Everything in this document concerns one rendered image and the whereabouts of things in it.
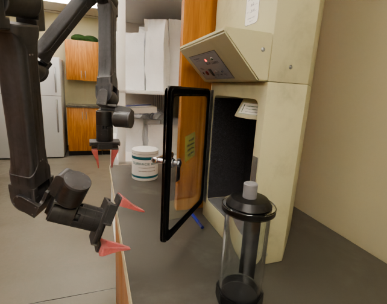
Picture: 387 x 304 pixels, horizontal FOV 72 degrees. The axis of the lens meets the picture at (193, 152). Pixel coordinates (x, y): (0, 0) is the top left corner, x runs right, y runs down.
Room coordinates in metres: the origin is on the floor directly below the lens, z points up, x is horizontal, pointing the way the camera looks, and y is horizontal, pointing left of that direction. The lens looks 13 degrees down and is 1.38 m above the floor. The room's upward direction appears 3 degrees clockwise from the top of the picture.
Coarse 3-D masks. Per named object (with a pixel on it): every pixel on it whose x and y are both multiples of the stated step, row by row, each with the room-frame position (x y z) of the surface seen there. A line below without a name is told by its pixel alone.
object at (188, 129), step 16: (176, 112) 0.66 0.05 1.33; (192, 112) 0.76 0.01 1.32; (176, 128) 0.67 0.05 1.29; (192, 128) 0.77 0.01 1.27; (176, 144) 0.67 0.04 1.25; (192, 144) 0.78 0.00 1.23; (176, 160) 0.67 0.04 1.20; (192, 160) 0.79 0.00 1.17; (192, 176) 0.79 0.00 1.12; (176, 192) 0.68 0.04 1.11; (192, 192) 0.80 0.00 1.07; (176, 208) 0.69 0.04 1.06; (160, 224) 0.62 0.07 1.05; (160, 240) 0.62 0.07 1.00
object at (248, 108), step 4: (244, 100) 0.77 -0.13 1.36; (248, 100) 0.75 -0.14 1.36; (252, 100) 0.74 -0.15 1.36; (256, 100) 0.73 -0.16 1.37; (244, 104) 0.75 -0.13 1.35; (248, 104) 0.74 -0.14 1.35; (252, 104) 0.73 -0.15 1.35; (256, 104) 0.72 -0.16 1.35; (240, 108) 0.77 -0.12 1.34; (244, 108) 0.74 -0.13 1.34; (248, 108) 0.73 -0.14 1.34; (252, 108) 0.72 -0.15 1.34; (256, 108) 0.72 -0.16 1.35; (236, 112) 0.78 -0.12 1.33; (240, 112) 0.75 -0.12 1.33; (244, 112) 0.74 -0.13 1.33; (248, 112) 0.72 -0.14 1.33; (252, 112) 0.72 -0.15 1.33; (256, 112) 0.71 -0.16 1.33; (236, 116) 0.76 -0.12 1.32; (240, 116) 0.74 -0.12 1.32; (244, 116) 0.73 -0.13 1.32; (248, 116) 0.72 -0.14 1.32; (252, 116) 0.71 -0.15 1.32; (256, 116) 0.71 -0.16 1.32
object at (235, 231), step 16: (272, 208) 0.49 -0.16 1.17; (224, 224) 0.50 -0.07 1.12; (240, 224) 0.47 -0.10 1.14; (256, 224) 0.46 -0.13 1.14; (224, 240) 0.49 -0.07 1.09; (240, 240) 0.46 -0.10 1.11; (256, 240) 0.46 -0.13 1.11; (224, 256) 0.49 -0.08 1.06; (240, 256) 0.46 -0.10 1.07; (256, 256) 0.46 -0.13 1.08; (224, 272) 0.48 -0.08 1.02; (240, 272) 0.46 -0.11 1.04; (256, 272) 0.46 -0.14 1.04; (224, 288) 0.48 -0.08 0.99; (240, 288) 0.46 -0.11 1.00; (256, 288) 0.47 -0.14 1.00
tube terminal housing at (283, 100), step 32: (224, 0) 0.86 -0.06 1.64; (288, 0) 0.62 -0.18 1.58; (320, 0) 0.65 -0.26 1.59; (288, 32) 0.63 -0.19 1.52; (288, 64) 0.63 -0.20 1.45; (224, 96) 0.82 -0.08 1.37; (256, 96) 0.65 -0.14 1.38; (288, 96) 0.63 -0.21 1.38; (256, 128) 0.64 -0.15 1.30; (288, 128) 0.64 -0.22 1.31; (288, 160) 0.64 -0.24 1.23; (288, 192) 0.65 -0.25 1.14; (288, 224) 0.70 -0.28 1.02
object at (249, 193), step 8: (248, 184) 0.50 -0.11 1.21; (256, 184) 0.50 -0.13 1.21; (240, 192) 0.53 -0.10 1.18; (248, 192) 0.49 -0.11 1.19; (256, 192) 0.50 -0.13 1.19; (232, 200) 0.49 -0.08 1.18; (240, 200) 0.49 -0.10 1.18; (248, 200) 0.49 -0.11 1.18; (256, 200) 0.49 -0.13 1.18; (264, 200) 0.49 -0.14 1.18; (240, 208) 0.47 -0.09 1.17; (248, 208) 0.47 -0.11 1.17; (256, 208) 0.47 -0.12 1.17; (264, 208) 0.47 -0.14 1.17
